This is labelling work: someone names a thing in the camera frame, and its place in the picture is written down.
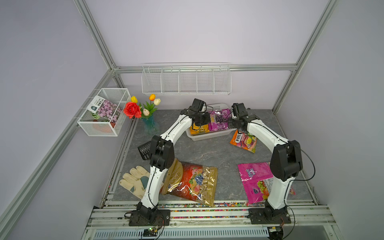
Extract orange Fox's candy bag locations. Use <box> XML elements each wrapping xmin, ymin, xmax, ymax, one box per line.
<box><xmin>230</xmin><ymin>130</ymin><xmax>257</xmax><ymax>153</ymax></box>

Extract purple grape candy bag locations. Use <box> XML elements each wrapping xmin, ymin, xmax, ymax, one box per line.
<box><xmin>209</xmin><ymin>109</ymin><xmax>232</xmax><ymax>132</ymax></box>

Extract white plastic perforated basket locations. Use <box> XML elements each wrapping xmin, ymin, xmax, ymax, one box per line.
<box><xmin>186</xmin><ymin>103</ymin><xmax>235</xmax><ymax>141</ymax></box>

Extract yellow mango candy bag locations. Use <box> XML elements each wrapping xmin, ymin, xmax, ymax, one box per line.
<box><xmin>190</xmin><ymin>124</ymin><xmax>210</xmax><ymax>135</ymax></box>

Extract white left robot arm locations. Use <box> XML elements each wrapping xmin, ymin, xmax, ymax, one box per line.
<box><xmin>137</xmin><ymin>99</ymin><xmax>210</xmax><ymax>214</ymax></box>

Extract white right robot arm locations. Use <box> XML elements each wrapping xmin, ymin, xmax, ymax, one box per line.
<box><xmin>229</xmin><ymin>103</ymin><xmax>303</xmax><ymax>211</ymax></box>

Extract tulips in teal vase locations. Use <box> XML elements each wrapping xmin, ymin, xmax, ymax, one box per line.
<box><xmin>131</xmin><ymin>94</ymin><xmax>161</xmax><ymax>135</ymax></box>

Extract pink fruit candy bag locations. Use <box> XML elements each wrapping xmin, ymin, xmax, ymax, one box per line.
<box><xmin>238</xmin><ymin>162</ymin><xmax>273</xmax><ymax>204</ymax></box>

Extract large gold red candy bag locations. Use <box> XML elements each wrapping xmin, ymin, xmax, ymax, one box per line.
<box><xmin>161</xmin><ymin>159</ymin><xmax>218</xmax><ymax>207</ymax></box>

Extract red artificial rose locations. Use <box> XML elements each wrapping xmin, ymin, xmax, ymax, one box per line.
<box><xmin>123</xmin><ymin>102</ymin><xmax>142</xmax><ymax>119</ymax></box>

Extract clear mixed candy bag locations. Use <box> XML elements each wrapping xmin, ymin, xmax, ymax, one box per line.
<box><xmin>289</xmin><ymin>188</ymin><xmax>296</xmax><ymax>195</ymax></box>

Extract purple flower seed packet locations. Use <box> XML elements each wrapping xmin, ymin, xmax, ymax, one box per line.
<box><xmin>86</xmin><ymin>96</ymin><xmax>122</xmax><ymax>124</ymax></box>

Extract green circuit board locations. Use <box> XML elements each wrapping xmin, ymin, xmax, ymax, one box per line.
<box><xmin>141</xmin><ymin>228</ymin><xmax>158</xmax><ymax>238</ymax></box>

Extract white wire wall shelf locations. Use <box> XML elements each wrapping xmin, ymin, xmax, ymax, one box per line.
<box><xmin>141</xmin><ymin>65</ymin><xmax>232</xmax><ymax>95</ymax></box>

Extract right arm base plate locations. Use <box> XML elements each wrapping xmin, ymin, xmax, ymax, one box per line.
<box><xmin>247</xmin><ymin>207</ymin><xmax>292</xmax><ymax>225</ymax></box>

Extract white wire side basket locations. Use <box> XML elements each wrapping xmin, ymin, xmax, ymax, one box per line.
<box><xmin>77</xmin><ymin>88</ymin><xmax>131</xmax><ymax>137</ymax></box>

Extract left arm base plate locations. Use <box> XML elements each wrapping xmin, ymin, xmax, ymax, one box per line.
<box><xmin>128</xmin><ymin>209</ymin><xmax>171</xmax><ymax>227</ymax></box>

